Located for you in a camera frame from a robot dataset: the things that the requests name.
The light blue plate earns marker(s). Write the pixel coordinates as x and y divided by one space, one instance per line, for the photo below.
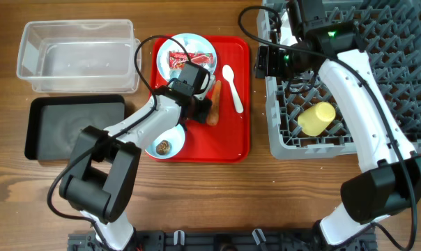
163 56

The white plastic spoon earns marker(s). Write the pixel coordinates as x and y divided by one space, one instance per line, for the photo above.
228 75

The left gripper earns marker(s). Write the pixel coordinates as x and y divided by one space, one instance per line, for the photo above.
202 114

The red snack wrapper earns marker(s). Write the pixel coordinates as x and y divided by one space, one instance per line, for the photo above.
177 59

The black tray bin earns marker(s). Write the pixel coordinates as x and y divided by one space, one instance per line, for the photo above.
55 122

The brown food scrap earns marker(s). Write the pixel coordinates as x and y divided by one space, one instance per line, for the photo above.
163 148

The yellow plastic cup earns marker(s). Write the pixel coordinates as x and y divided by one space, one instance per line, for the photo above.
314 120

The clear plastic bin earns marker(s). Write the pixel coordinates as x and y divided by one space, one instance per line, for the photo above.
79 56

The orange carrot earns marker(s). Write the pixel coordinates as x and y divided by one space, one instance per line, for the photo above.
213 115

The grey-blue dishwasher rack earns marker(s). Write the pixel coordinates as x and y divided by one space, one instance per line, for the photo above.
392 34

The light blue small bowl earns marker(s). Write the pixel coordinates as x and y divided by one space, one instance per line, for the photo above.
175 136

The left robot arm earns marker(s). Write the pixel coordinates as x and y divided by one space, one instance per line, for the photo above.
96 186

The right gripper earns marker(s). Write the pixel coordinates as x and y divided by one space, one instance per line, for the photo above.
263 62

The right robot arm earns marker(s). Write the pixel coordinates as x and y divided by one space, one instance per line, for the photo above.
390 179

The red plastic tray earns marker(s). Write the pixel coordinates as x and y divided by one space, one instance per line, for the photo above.
229 140

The white tissue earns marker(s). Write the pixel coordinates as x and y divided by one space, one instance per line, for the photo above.
190 45

